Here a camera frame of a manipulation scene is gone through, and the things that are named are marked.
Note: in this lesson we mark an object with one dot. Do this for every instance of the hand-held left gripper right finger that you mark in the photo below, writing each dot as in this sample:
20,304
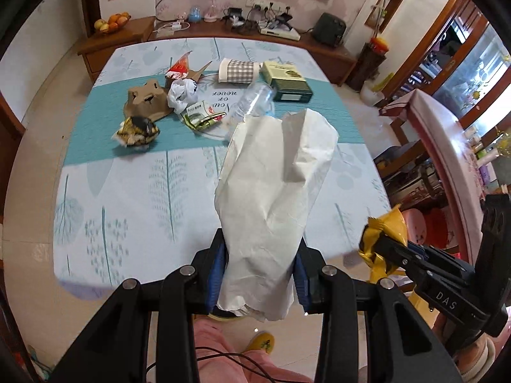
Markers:
301,285

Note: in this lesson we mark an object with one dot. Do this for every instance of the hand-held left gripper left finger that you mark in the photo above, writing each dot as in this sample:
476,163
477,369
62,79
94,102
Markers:
215,275

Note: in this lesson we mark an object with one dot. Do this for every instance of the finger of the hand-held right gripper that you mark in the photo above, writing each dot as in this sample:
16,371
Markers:
417,252
393,249

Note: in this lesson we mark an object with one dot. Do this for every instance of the yellow foil wrapper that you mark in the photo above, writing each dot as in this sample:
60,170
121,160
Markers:
389,223

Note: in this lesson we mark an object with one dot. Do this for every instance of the white paper bag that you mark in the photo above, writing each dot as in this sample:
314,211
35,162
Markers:
267,191

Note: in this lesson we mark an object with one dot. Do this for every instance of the green white snack packet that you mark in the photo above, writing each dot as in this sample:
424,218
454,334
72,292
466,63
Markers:
197,113

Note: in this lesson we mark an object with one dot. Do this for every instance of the dark yellow wrapper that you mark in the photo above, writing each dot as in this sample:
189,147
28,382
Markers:
135,131

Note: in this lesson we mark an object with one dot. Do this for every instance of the clear plastic bottle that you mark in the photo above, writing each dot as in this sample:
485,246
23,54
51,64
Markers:
255,99

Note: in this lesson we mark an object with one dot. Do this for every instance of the white plastic bag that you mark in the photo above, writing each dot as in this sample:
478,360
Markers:
179,93

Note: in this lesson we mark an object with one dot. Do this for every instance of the brown cardboard cup carrier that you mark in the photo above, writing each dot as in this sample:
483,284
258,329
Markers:
145,99

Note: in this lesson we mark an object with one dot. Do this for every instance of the green box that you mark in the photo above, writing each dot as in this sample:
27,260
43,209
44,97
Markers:
287,83

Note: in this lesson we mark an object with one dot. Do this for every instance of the plaid paper cup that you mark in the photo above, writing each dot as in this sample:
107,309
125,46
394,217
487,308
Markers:
239,71

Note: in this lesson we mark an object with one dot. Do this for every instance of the red fries carton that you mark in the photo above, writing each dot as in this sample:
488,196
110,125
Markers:
179,68

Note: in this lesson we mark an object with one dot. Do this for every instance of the person's right forearm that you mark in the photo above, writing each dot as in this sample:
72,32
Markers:
477,357

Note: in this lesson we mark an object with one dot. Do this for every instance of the person's right hand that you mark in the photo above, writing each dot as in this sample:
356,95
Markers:
446,333

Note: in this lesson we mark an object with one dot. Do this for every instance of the pink plastic stool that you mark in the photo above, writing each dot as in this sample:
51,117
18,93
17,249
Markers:
413,227

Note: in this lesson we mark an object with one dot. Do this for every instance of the red plastic stool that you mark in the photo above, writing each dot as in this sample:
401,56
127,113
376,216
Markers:
439,229

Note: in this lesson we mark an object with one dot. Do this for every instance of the yellow slipper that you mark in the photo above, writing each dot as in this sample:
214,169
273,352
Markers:
261,343

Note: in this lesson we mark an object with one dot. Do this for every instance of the table with patterned cloth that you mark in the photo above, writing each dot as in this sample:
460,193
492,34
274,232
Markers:
131,207

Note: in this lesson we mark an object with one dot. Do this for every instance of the side table with cloth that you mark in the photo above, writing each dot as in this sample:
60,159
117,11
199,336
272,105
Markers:
447,139

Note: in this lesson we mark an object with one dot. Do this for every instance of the group of small bottles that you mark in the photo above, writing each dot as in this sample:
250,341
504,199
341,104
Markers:
485,155

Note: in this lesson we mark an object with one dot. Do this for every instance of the wooden dining table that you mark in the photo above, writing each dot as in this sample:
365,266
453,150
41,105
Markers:
401,121

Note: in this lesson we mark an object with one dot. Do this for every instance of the white bucket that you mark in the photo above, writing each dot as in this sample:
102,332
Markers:
370,95

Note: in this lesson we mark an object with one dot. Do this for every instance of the dark tall umbrella stand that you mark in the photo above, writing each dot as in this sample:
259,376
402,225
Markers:
365,68

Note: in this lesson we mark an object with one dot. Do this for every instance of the long wooden TV cabinet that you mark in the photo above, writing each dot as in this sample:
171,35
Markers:
319,54

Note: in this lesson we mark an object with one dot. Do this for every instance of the dark green air fryer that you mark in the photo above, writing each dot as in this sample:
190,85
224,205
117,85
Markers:
329,28

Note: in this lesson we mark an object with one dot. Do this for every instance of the wooden glass door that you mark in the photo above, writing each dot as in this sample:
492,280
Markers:
451,20

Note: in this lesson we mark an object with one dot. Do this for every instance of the white set-top box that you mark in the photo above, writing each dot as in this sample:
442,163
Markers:
279,32

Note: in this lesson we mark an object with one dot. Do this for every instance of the white power strip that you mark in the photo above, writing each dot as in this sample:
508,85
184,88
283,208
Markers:
173,27

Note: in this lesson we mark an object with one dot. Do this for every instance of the low wooden side cabinet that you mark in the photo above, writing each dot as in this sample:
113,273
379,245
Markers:
119,40

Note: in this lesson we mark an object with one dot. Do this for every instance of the pink glass dome figurine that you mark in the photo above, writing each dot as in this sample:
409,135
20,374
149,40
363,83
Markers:
210,15

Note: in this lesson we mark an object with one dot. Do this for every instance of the blue figurine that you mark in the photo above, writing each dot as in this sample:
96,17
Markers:
194,16

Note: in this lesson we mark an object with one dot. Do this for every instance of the small pink pig figure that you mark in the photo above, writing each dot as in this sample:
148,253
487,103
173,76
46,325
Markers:
180,17

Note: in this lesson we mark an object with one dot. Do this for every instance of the black adapter box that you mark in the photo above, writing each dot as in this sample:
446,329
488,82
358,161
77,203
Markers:
234,13

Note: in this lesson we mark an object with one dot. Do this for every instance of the fruit bowl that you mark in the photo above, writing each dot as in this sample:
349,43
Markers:
111,24

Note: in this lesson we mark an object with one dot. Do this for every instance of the dark wooden inner door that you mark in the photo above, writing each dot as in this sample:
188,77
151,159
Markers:
90,0

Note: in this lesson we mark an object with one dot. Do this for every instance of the white wall socket strip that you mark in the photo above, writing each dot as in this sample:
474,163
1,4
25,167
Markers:
267,3

